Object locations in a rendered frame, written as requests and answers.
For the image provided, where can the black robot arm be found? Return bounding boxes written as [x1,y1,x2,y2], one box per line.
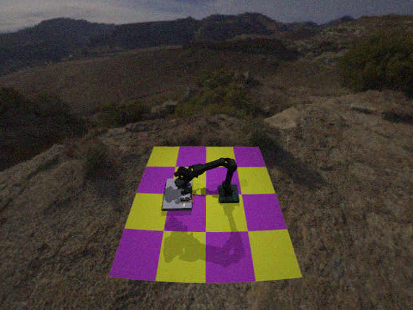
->
[175,158,237,196]

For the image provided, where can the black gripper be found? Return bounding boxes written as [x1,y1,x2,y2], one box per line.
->
[174,172,192,194]

